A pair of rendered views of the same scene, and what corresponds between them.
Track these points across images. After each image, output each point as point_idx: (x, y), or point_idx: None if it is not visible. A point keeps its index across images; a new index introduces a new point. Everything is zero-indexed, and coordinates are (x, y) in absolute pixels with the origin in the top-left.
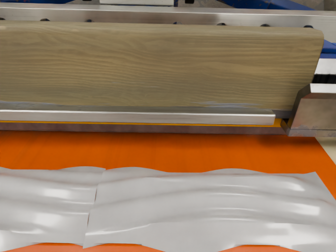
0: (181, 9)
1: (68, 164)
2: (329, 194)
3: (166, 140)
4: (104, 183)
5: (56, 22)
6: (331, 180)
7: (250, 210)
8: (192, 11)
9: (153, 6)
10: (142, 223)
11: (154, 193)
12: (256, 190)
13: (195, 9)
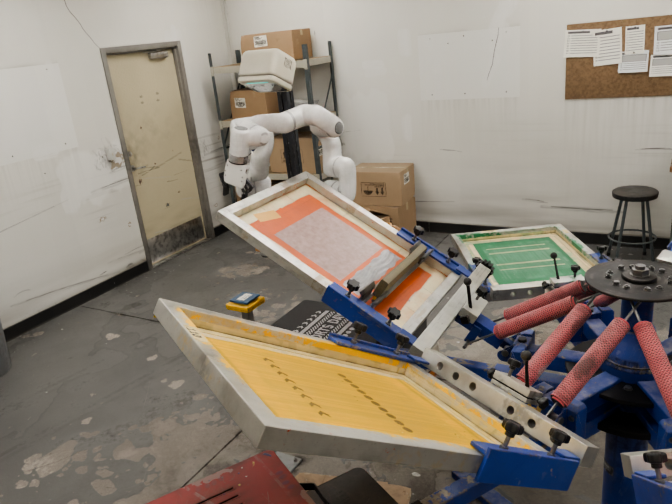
0: (448, 310)
1: (386, 273)
2: (353, 291)
3: None
4: (376, 271)
5: (411, 259)
6: (355, 295)
7: (358, 280)
8: (442, 309)
9: (458, 308)
10: (365, 270)
11: (370, 275)
12: (361, 284)
13: (447, 314)
